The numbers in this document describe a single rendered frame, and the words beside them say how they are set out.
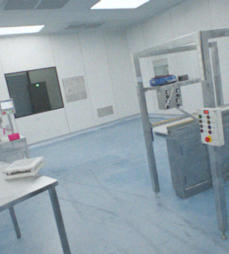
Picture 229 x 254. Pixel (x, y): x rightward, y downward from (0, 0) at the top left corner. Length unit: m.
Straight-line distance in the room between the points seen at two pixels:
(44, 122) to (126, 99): 2.77
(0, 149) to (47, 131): 3.26
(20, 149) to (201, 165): 2.68
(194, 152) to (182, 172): 0.25
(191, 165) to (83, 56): 5.59
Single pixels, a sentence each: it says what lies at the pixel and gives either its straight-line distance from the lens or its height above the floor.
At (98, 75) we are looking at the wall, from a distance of 7.97.
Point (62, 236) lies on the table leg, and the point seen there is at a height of 0.42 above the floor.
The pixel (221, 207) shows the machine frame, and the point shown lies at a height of 0.29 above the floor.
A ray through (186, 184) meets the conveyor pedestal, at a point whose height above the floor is 0.16.
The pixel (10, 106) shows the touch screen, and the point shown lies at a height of 1.27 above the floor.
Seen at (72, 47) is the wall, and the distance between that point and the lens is 7.75.
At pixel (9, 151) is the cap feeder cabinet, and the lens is 4.24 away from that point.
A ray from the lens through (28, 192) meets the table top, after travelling 1.74.
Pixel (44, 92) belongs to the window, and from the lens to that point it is 7.29.
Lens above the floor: 1.41
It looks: 10 degrees down
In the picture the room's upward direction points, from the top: 10 degrees counter-clockwise
